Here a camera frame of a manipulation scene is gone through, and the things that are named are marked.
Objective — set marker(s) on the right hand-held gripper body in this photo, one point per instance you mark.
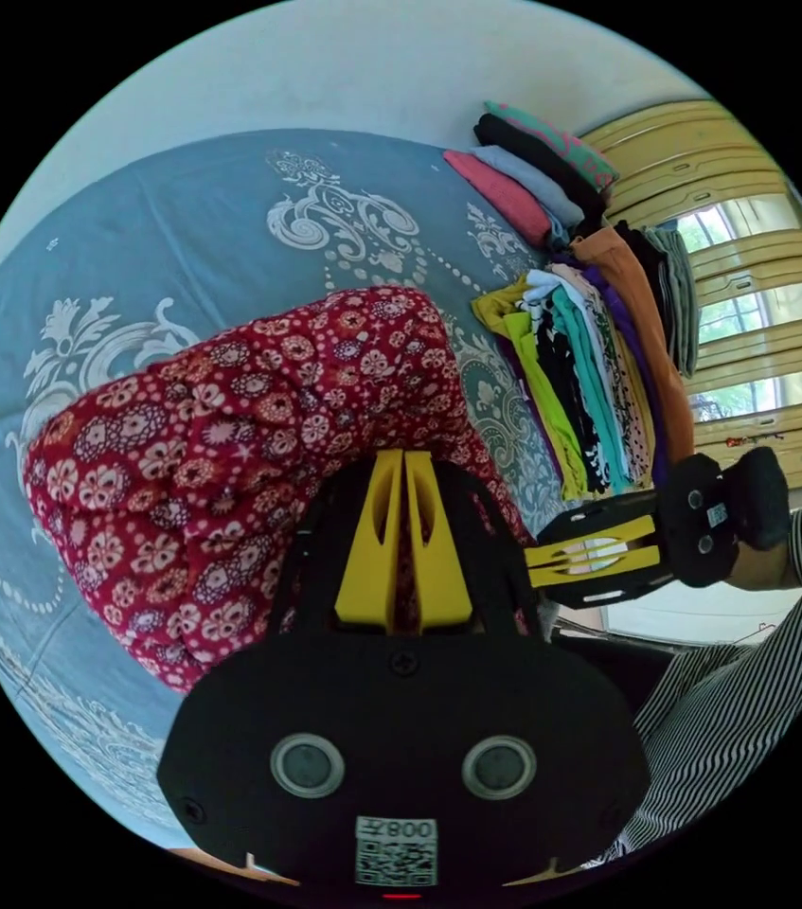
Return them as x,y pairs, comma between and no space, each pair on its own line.
686,543

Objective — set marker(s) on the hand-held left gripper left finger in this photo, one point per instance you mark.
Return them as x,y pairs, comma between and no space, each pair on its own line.
366,568

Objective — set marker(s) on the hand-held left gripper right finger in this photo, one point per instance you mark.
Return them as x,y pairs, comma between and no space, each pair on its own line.
439,575

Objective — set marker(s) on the red floral sleeveless cotton jacket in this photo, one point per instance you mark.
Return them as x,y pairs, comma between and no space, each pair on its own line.
230,440

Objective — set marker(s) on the yellow framed window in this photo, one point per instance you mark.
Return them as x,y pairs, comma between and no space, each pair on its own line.
763,284

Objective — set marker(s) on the person's right hand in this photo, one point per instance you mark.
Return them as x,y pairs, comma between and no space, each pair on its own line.
770,568

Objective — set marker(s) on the bed with blue patterned sheet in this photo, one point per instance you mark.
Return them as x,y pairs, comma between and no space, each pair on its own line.
180,234

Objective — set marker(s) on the person's body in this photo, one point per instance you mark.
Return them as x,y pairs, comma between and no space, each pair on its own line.
727,724

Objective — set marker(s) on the pile of clothes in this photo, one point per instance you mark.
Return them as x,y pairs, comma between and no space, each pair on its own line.
585,369

